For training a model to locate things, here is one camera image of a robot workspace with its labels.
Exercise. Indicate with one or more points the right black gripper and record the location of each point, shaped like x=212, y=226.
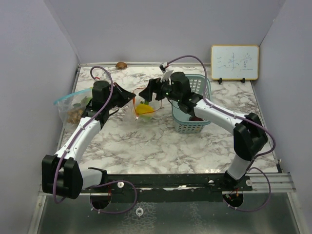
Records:
x=155, y=87

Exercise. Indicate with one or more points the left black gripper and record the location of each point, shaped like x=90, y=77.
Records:
x=126, y=96

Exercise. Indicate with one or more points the clear orange-zipper bag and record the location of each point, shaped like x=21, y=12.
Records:
x=157, y=105

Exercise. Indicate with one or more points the tan brown mushroom toy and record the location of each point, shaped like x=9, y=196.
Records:
x=121, y=65

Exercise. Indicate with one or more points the green ring toy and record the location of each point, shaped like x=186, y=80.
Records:
x=83, y=102

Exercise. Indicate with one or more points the brown longan bunch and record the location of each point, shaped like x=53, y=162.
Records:
x=74, y=116

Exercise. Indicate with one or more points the clear blue-zipper bag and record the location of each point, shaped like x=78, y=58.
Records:
x=65, y=104

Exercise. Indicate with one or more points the dark red apple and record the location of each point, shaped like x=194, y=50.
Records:
x=195, y=119

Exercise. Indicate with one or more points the green round fruit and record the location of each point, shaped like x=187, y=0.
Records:
x=147, y=117

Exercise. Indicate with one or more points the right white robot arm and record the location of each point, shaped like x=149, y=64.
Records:
x=247, y=130

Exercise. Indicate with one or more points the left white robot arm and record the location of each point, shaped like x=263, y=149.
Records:
x=61, y=174

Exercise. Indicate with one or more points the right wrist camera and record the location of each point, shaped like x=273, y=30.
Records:
x=167, y=70

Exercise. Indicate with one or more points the white board wooden frame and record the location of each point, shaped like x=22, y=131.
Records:
x=234, y=62

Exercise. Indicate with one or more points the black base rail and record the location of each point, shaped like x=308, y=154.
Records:
x=130, y=194

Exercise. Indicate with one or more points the aluminium frame rail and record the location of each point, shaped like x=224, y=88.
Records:
x=253, y=182

